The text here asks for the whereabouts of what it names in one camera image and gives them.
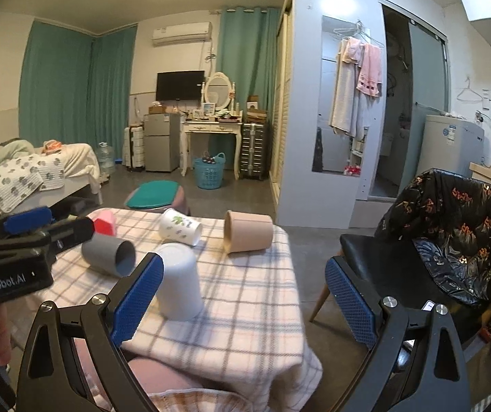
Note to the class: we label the silver fridge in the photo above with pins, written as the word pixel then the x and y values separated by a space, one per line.
pixel 161 141

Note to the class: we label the oval white mirror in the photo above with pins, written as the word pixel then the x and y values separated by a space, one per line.
pixel 218 90

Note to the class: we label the white air conditioner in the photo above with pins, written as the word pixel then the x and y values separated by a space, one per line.
pixel 181 34

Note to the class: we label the plain white cup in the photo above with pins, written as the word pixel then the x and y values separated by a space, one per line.
pixel 181 283

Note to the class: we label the white wardrobe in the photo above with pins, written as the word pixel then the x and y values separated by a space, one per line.
pixel 301 107

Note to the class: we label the pink red cup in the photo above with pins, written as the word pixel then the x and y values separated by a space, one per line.
pixel 104 223

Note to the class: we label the tall wall mirror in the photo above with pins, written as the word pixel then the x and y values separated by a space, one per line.
pixel 327 51

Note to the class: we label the silver suitcase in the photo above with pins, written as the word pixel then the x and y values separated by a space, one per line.
pixel 253 150

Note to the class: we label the white suitcase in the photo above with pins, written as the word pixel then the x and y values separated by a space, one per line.
pixel 134 148

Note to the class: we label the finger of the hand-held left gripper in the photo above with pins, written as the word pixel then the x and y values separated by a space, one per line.
pixel 73 231
pixel 26 219

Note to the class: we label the white cup with green print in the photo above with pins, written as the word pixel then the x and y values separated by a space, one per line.
pixel 179 227

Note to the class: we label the orange packet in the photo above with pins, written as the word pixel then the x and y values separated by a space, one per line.
pixel 51 146

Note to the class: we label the clear water jug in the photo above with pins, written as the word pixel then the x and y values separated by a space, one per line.
pixel 104 157

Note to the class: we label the beige cup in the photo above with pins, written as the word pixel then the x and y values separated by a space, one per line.
pixel 249 231

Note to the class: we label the person's pink pants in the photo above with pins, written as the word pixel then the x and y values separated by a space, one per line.
pixel 159 373

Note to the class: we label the leaf patterned blanket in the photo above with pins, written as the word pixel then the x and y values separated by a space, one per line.
pixel 18 178

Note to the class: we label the white towel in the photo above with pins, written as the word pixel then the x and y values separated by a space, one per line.
pixel 343 98

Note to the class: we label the blue laundry basket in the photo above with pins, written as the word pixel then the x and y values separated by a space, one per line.
pixel 208 175

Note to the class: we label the black floral jacket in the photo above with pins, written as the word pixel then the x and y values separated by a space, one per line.
pixel 455 223

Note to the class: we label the checkered tablecloth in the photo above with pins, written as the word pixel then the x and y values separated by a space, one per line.
pixel 241 309

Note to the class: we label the teal curtain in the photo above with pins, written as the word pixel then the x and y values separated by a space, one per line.
pixel 245 55
pixel 110 90
pixel 54 86

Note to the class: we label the frosted glass door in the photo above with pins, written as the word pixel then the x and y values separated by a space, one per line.
pixel 427 107

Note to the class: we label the black television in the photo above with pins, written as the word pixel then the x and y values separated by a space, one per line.
pixel 180 86

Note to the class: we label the black chair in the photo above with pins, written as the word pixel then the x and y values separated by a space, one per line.
pixel 374 249

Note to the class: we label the washing machine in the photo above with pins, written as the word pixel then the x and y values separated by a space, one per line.
pixel 451 146

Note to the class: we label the grey cup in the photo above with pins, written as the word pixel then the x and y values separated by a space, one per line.
pixel 101 253

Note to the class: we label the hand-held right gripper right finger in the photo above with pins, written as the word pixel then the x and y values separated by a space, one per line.
pixel 350 304

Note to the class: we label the pink towel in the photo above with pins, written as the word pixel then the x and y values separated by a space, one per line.
pixel 369 73

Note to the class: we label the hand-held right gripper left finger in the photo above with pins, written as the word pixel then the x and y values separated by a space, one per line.
pixel 138 300

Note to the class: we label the stool with teal cushion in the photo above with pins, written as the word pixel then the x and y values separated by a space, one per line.
pixel 153 193

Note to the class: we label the white dressing table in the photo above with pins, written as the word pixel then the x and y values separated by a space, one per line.
pixel 211 128

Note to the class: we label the light green cloth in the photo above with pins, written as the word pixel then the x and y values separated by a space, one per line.
pixel 3 154

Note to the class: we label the bed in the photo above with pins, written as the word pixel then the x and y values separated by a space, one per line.
pixel 78 158

